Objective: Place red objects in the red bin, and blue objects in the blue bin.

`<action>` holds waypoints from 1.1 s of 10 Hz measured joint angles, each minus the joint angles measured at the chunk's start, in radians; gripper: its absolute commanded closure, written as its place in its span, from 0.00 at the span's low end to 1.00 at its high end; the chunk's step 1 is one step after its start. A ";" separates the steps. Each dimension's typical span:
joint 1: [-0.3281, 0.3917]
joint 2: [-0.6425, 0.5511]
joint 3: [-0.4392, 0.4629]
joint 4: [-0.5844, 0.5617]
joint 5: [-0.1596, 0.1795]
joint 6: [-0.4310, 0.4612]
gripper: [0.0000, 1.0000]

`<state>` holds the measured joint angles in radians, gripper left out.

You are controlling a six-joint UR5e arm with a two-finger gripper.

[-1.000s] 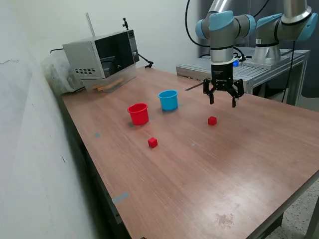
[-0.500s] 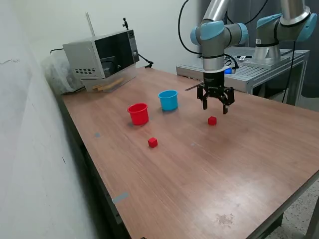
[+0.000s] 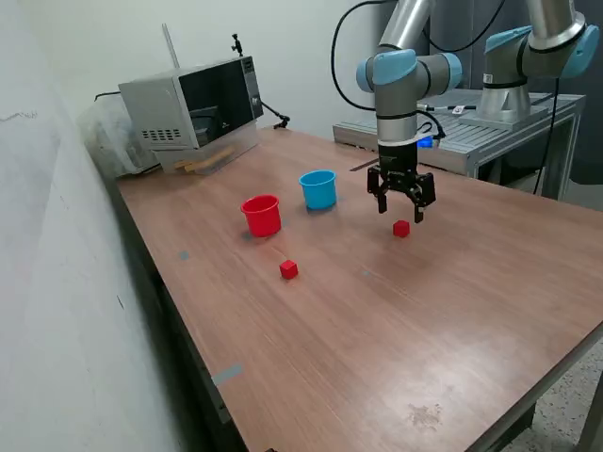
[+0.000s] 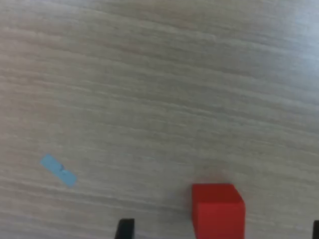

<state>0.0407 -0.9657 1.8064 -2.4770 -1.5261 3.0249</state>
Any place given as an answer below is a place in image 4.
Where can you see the creased light blue tape piece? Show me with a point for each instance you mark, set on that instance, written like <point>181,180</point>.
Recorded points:
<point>57,170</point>

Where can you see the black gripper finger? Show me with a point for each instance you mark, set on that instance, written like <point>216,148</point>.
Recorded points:
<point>316,230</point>
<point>125,230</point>

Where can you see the red cube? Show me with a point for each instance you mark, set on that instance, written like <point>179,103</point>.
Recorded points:
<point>218,216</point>

